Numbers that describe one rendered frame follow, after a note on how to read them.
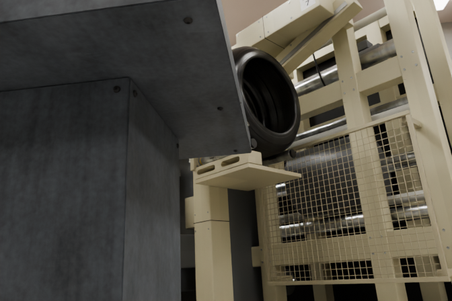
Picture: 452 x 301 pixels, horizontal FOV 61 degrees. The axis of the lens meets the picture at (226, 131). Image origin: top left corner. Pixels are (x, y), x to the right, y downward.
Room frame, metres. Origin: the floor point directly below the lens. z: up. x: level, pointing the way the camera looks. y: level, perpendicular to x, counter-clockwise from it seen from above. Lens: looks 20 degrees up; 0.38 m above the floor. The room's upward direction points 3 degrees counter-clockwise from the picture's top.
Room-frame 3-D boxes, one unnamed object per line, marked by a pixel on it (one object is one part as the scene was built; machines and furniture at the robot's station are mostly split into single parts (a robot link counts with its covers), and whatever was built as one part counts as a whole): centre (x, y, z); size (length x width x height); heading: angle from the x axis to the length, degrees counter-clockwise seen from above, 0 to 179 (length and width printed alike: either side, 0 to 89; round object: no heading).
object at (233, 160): (1.71, 0.01, 0.83); 0.36 x 0.09 x 0.06; 44
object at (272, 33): (1.93, -0.39, 1.71); 0.61 x 0.25 x 0.15; 44
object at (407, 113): (1.88, -0.49, 0.65); 0.90 x 0.02 x 0.70; 44
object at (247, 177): (1.81, -0.09, 0.80); 0.37 x 0.36 x 0.02; 134
